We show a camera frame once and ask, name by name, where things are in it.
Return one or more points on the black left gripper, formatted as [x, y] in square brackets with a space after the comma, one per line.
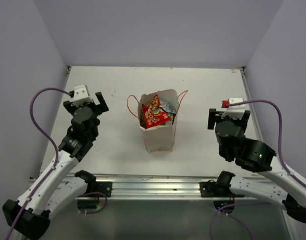
[98, 108]

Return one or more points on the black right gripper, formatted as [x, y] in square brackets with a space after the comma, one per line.
[212, 118]

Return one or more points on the green snack bag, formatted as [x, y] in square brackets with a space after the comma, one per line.
[170, 121]

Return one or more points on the small silver snack packet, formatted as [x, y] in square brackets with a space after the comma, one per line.
[167, 107]

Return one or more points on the beige paper bag orange handles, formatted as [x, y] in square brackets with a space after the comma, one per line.
[158, 138]

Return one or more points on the small red snack packet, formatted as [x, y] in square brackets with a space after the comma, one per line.
[152, 115]

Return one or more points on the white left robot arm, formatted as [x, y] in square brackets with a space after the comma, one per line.
[31, 213]

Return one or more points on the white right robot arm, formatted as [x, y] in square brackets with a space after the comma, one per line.
[256, 157]

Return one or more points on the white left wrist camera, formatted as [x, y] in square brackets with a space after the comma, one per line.
[80, 96]

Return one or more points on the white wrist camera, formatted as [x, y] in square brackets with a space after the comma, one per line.
[80, 96]
[233, 112]

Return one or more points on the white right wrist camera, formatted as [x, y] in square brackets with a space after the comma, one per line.
[233, 112]

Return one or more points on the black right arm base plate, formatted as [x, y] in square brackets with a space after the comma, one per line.
[211, 189]

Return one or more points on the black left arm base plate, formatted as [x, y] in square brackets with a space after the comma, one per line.
[101, 187]

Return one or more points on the aluminium mounting rail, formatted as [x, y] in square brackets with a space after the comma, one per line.
[131, 187]

